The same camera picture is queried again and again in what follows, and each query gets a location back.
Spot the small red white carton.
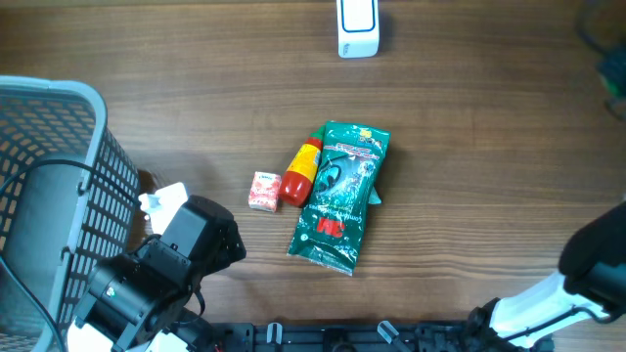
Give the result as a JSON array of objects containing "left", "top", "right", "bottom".
[{"left": 248, "top": 171, "right": 282, "bottom": 212}]

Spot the red chili sauce bottle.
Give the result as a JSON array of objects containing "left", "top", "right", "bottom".
[{"left": 279, "top": 125, "right": 326, "bottom": 207}]

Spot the green 3M gloves packet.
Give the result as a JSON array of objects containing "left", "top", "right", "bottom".
[{"left": 288, "top": 121, "right": 391, "bottom": 276}]

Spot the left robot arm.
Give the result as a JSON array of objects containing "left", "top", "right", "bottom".
[{"left": 67, "top": 196, "right": 246, "bottom": 351}]

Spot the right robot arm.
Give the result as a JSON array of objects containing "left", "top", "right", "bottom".
[{"left": 462, "top": 202, "right": 625, "bottom": 351}]

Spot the white barcode scanner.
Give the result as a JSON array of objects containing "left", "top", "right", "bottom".
[{"left": 335, "top": 0, "right": 380, "bottom": 59}]

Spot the grey plastic shopping basket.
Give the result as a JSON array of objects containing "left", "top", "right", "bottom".
[{"left": 1, "top": 75, "right": 140, "bottom": 351}]

